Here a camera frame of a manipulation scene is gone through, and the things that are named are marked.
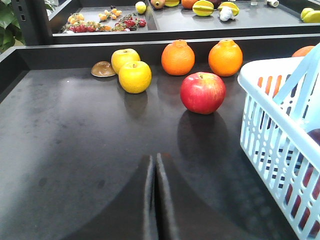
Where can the yellow starfruit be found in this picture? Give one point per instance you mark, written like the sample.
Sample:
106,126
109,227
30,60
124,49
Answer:
203,8

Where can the cherry tomato vine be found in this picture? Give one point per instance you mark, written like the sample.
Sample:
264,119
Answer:
109,21

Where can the small orange tangerine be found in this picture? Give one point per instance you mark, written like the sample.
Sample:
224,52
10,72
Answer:
271,84

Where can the black fruit tray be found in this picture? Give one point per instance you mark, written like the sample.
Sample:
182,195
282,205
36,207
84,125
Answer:
71,141

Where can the orange mandarin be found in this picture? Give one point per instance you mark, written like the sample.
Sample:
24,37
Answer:
225,58
178,58

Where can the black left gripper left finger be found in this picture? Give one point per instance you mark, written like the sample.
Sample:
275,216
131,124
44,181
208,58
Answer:
128,215

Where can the orange mandarin left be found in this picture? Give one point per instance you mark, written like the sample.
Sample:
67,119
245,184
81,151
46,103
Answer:
178,58

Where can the orange mandarin middle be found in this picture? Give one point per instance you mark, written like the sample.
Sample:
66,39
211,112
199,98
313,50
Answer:
225,58

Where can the yellow pear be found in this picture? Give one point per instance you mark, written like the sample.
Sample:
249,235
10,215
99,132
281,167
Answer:
135,77
122,56

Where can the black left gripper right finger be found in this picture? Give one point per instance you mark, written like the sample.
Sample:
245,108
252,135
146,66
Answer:
182,214

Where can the brown mushroom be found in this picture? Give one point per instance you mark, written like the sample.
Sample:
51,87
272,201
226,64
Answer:
103,69

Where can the green potted plant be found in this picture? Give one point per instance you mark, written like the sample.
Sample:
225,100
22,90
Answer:
10,31

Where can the yellow lemon rear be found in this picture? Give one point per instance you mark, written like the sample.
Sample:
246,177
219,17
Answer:
309,15

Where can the dark red apple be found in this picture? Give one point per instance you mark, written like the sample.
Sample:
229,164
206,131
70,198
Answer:
315,135

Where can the orange behind pink apple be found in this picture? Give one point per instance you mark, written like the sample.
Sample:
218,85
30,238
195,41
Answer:
303,51

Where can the white garlic bulb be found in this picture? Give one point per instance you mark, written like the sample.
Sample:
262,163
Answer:
225,14

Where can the black rear tray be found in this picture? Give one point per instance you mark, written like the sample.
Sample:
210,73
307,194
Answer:
171,23

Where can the light blue plastic basket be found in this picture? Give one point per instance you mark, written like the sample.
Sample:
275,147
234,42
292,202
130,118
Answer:
274,136

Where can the pink apple left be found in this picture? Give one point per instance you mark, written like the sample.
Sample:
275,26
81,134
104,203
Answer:
202,92

